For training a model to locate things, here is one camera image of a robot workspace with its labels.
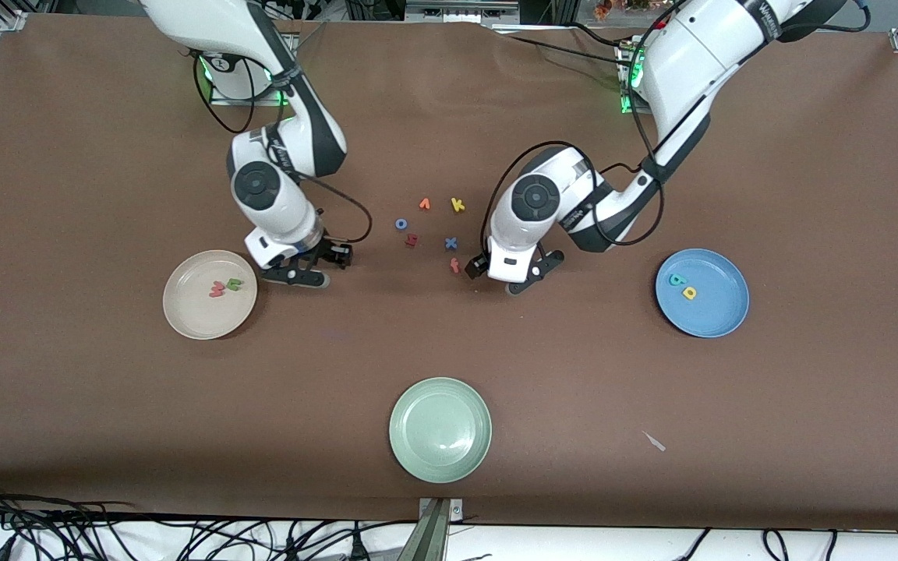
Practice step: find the brown table cover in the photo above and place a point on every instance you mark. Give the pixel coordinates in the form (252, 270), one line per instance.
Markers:
(106, 405)

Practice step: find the pale green plate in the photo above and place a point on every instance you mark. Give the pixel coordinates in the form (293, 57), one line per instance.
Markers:
(440, 430)

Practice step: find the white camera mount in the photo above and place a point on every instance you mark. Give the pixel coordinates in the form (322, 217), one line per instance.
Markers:
(270, 251)
(513, 265)

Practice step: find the beige brown plate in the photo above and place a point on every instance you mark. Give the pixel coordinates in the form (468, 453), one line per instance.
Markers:
(199, 315)

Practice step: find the pink letter m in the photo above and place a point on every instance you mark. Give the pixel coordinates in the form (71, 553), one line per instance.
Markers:
(217, 291)

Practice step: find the white paper scrap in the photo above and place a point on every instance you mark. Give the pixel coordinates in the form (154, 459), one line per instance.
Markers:
(654, 441)

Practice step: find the grey metal camera post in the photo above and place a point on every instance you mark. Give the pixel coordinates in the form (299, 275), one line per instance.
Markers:
(435, 538)

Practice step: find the teal letter b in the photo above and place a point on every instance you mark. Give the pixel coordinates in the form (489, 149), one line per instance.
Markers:
(677, 280)

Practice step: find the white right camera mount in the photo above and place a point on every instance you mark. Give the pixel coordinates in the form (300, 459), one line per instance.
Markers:
(270, 251)

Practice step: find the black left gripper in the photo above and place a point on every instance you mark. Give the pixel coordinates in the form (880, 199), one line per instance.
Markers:
(477, 266)

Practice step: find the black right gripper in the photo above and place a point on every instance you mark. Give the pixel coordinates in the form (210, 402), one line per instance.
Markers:
(330, 251)

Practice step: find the grey metal frame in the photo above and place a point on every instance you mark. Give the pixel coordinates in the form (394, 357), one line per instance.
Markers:
(457, 9)

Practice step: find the blue plate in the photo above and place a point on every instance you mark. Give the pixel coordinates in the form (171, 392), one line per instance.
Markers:
(718, 304)

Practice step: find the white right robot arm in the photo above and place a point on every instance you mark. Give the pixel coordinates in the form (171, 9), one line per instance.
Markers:
(207, 23)

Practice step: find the green letter u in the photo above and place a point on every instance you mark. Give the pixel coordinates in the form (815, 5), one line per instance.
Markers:
(234, 284)

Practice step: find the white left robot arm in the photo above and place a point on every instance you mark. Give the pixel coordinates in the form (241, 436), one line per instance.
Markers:
(698, 54)

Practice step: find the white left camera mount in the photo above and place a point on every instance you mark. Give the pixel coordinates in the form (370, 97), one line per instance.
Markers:
(513, 265)

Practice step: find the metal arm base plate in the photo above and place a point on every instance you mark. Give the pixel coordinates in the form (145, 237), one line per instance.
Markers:
(223, 100)

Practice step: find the yellow letter d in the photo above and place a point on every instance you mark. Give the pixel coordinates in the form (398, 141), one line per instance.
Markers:
(689, 294)

